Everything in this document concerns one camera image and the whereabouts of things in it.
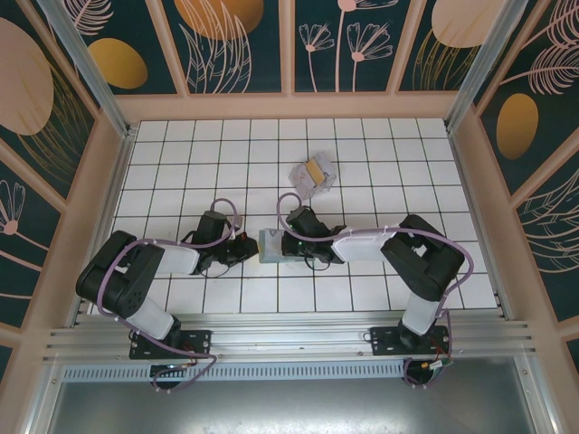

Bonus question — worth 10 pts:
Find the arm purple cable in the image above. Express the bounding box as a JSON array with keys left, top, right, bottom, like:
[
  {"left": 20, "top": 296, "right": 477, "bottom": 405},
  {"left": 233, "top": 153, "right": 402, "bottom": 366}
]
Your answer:
[
  {"left": 276, "top": 193, "right": 476, "bottom": 390},
  {"left": 97, "top": 197, "right": 242, "bottom": 394}
]

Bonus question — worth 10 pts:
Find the left gripper thin black cable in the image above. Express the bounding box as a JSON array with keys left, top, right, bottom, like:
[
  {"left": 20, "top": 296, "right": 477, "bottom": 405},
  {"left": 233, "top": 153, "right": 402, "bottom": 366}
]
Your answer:
[{"left": 197, "top": 260, "right": 233, "bottom": 278}]

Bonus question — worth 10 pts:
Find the gripper thin black cable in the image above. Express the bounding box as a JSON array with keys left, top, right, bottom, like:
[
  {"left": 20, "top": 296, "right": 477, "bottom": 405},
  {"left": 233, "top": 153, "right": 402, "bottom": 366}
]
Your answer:
[
  {"left": 197, "top": 260, "right": 233, "bottom": 278},
  {"left": 304, "top": 255, "right": 332, "bottom": 273}
]

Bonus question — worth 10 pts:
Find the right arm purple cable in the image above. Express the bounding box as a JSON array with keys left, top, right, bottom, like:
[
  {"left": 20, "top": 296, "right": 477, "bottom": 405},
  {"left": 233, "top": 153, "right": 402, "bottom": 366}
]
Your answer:
[{"left": 276, "top": 193, "right": 476, "bottom": 390}]

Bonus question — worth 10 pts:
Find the aluminium corner post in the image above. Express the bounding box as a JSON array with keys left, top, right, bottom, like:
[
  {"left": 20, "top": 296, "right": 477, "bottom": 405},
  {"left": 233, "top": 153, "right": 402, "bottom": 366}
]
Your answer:
[
  {"left": 445, "top": 0, "right": 517, "bottom": 132},
  {"left": 35, "top": 0, "right": 137, "bottom": 139}
]

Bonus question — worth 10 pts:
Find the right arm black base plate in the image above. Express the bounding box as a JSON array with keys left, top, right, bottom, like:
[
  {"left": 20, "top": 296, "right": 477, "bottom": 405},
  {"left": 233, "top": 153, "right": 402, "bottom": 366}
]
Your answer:
[{"left": 369, "top": 325, "right": 454, "bottom": 358}]

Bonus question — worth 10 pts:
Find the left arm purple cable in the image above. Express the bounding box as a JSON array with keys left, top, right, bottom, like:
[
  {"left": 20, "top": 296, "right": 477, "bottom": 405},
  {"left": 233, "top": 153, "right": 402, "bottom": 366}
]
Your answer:
[{"left": 97, "top": 197, "right": 242, "bottom": 394}]

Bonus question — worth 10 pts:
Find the grey metal sheet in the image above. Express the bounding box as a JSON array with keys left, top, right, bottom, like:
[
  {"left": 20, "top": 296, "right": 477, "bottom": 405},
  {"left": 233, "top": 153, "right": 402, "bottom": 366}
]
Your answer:
[{"left": 43, "top": 379, "right": 544, "bottom": 434}]

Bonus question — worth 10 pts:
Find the clear bag with yellow item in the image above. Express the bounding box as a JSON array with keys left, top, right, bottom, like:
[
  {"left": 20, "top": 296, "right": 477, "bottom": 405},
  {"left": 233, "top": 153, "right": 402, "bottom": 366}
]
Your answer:
[{"left": 289, "top": 151, "right": 337, "bottom": 203}]

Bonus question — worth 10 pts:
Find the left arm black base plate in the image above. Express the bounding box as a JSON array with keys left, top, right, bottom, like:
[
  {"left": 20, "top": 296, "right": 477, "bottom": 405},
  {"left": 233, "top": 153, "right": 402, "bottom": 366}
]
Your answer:
[{"left": 128, "top": 329, "right": 214, "bottom": 362}]

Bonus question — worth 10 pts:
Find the yellow credit card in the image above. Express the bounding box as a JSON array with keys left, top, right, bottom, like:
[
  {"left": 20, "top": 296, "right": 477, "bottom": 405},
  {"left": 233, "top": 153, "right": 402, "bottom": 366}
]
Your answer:
[{"left": 305, "top": 157, "right": 327, "bottom": 184}]

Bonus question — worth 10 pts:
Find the aluminium mounting rail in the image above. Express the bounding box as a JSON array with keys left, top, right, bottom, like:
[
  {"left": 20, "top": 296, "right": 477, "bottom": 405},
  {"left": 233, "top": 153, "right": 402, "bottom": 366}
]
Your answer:
[{"left": 43, "top": 311, "right": 539, "bottom": 365}]

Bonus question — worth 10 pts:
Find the right gripper thin black cable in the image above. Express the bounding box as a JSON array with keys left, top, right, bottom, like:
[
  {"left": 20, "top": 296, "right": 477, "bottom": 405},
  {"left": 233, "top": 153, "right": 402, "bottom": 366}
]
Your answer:
[{"left": 304, "top": 255, "right": 332, "bottom": 273}]

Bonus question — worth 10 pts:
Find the slotted grey cable duct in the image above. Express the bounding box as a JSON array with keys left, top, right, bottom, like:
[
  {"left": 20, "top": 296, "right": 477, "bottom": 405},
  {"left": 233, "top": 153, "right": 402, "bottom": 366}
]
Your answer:
[{"left": 61, "top": 363, "right": 408, "bottom": 384}]

